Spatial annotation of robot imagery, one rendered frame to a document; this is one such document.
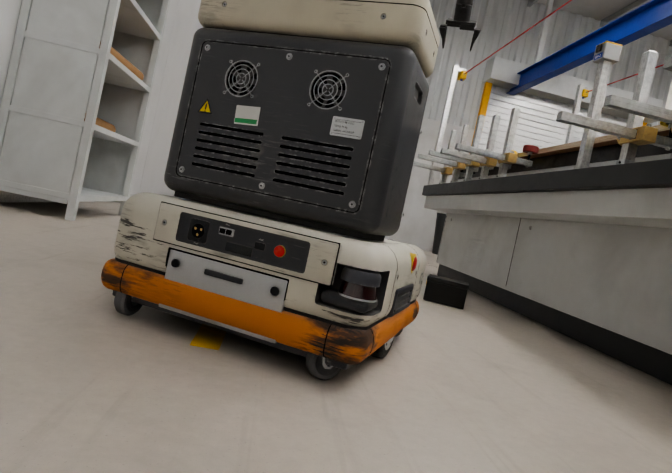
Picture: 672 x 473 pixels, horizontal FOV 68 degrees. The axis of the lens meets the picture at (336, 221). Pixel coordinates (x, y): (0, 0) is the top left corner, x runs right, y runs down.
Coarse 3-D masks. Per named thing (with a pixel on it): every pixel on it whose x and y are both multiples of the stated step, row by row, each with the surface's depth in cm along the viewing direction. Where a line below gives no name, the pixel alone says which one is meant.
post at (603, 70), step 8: (600, 64) 202; (608, 64) 200; (600, 72) 201; (608, 72) 200; (600, 80) 200; (600, 88) 200; (592, 96) 203; (600, 96) 200; (592, 104) 201; (600, 104) 200; (592, 112) 200; (600, 112) 201; (584, 128) 203; (584, 136) 202; (592, 136) 201; (584, 144) 201; (592, 144) 201; (584, 152) 201; (584, 160) 201; (576, 168) 202
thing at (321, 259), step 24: (168, 216) 106; (192, 216) 104; (216, 216) 102; (168, 240) 105; (192, 240) 104; (216, 240) 102; (240, 240) 100; (264, 240) 99; (288, 240) 97; (312, 240) 95; (264, 264) 98; (288, 264) 97; (312, 264) 95; (336, 264) 95
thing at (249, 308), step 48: (144, 192) 113; (144, 240) 108; (336, 240) 97; (384, 240) 134; (144, 288) 107; (192, 288) 103; (240, 288) 100; (288, 288) 97; (336, 288) 98; (384, 288) 102; (288, 336) 96; (336, 336) 93; (384, 336) 107
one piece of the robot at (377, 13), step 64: (256, 0) 112; (320, 0) 107; (384, 0) 102; (192, 64) 116; (256, 64) 111; (320, 64) 106; (384, 64) 101; (192, 128) 115; (256, 128) 110; (320, 128) 105; (384, 128) 101; (192, 192) 116; (256, 192) 109; (320, 192) 104; (384, 192) 102
